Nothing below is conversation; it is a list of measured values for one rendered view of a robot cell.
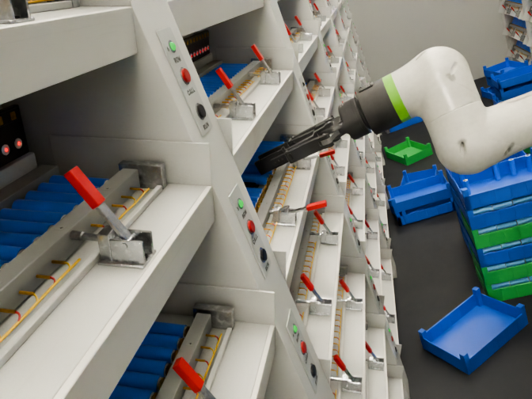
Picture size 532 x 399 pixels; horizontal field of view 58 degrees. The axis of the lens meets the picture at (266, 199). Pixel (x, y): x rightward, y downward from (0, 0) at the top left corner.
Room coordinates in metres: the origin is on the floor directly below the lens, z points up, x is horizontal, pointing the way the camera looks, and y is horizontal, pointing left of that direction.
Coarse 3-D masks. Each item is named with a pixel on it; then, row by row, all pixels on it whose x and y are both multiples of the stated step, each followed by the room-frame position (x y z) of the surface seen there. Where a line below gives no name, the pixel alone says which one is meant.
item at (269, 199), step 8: (280, 168) 0.98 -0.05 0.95; (280, 176) 0.94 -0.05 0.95; (272, 184) 0.90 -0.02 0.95; (280, 184) 0.92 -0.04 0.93; (272, 192) 0.86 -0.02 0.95; (264, 200) 0.83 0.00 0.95; (272, 200) 0.83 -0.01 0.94; (264, 208) 0.80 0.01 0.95; (272, 208) 0.84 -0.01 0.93; (264, 216) 0.77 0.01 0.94; (264, 224) 0.76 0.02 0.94; (272, 224) 0.77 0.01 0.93; (272, 232) 0.74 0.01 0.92
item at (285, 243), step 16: (272, 128) 1.22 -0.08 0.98; (288, 128) 1.20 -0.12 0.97; (304, 128) 1.19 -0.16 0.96; (304, 176) 0.99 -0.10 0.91; (288, 192) 0.91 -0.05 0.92; (304, 192) 0.91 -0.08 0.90; (304, 224) 0.86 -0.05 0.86; (272, 240) 0.73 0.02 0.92; (288, 240) 0.73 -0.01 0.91; (288, 256) 0.68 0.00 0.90; (288, 272) 0.64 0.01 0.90; (288, 288) 0.65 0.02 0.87
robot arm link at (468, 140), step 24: (528, 96) 0.79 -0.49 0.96; (456, 120) 0.77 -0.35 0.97; (480, 120) 0.76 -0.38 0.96; (504, 120) 0.76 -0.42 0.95; (528, 120) 0.76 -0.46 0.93; (456, 144) 0.75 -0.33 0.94; (480, 144) 0.74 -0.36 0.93; (504, 144) 0.74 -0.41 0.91; (528, 144) 0.76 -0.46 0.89; (456, 168) 0.76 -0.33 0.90; (480, 168) 0.75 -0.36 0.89
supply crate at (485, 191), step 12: (504, 168) 1.60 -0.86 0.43; (516, 168) 1.59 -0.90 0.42; (456, 180) 1.64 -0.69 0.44; (480, 180) 1.63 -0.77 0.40; (492, 180) 1.59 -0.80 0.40; (504, 180) 1.56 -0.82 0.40; (516, 180) 1.52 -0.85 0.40; (528, 180) 1.41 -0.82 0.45; (468, 192) 1.46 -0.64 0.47; (480, 192) 1.45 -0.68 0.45; (492, 192) 1.44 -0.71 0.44; (504, 192) 1.43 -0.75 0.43; (516, 192) 1.42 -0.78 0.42; (528, 192) 1.41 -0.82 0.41; (468, 204) 1.46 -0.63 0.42; (480, 204) 1.45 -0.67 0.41
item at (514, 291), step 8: (480, 280) 1.59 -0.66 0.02; (488, 288) 1.46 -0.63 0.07; (504, 288) 1.45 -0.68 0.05; (512, 288) 1.44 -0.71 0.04; (520, 288) 1.43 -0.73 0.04; (528, 288) 1.43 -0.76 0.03; (488, 296) 1.47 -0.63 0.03; (496, 296) 1.46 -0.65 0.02; (504, 296) 1.45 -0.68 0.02; (512, 296) 1.44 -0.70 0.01; (520, 296) 1.44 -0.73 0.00
